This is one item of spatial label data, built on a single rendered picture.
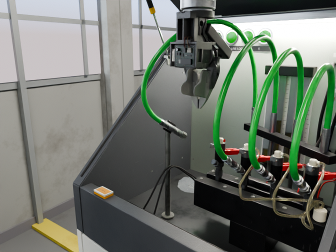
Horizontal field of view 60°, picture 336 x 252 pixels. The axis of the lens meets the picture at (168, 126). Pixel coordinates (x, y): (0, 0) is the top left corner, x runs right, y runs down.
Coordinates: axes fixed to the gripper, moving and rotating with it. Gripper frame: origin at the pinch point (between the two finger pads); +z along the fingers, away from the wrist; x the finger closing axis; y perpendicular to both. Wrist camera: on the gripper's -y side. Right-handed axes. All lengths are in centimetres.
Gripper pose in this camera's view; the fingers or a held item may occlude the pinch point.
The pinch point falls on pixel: (200, 102)
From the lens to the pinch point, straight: 69.8
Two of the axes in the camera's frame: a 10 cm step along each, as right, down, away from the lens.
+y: -6.6, 2.0, -7.2
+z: 0.0, 9.6, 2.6
